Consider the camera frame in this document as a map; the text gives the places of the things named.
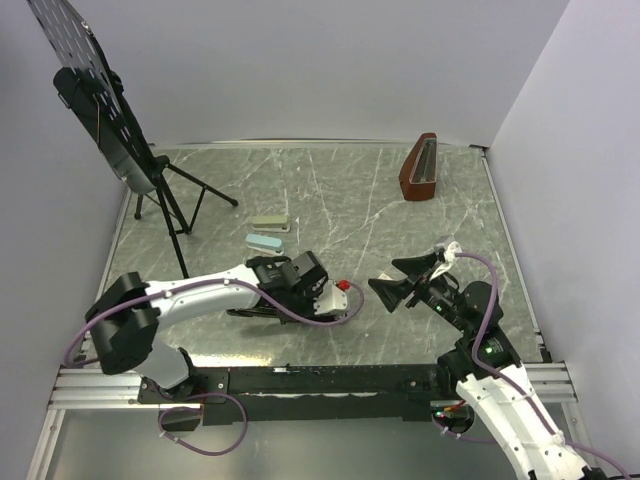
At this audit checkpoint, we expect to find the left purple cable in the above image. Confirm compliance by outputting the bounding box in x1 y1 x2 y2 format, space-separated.
63 278 365 369

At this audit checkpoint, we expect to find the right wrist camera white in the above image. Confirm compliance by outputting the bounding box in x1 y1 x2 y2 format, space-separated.
431 235 462 279

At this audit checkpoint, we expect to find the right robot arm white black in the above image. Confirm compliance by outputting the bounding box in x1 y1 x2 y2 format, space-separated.
368 250 606 479

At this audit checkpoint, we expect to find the brown wooden metronome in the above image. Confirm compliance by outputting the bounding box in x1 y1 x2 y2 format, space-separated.
398 132 438 202

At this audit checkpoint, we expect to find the blue stapler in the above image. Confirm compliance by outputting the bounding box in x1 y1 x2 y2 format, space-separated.
245 233 285 255

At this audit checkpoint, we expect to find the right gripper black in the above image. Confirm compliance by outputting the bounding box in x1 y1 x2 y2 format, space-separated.
367 251 471 333

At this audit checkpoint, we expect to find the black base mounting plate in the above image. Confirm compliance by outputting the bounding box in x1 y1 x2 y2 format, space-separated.
138 364 460 426

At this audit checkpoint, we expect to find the aluminium rail frame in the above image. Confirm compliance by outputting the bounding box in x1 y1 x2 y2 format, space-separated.
47 363 578 410

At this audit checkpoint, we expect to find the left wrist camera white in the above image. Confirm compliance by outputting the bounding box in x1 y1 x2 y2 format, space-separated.
313 280 349 321

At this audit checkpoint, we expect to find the beige stapler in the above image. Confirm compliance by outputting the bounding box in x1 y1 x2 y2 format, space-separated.
250 215 290 233

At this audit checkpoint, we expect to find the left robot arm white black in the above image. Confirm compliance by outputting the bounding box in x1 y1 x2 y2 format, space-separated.
85 251 349 402

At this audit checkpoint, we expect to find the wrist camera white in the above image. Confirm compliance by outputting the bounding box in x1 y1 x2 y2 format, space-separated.
313 280 349 321
431 235 462 279

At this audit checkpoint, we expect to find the black tripod stand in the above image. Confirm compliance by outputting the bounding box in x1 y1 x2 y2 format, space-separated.
134 155 239 278

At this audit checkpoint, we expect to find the black perforated panel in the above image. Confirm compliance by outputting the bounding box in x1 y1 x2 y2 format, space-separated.
28 1 157 194

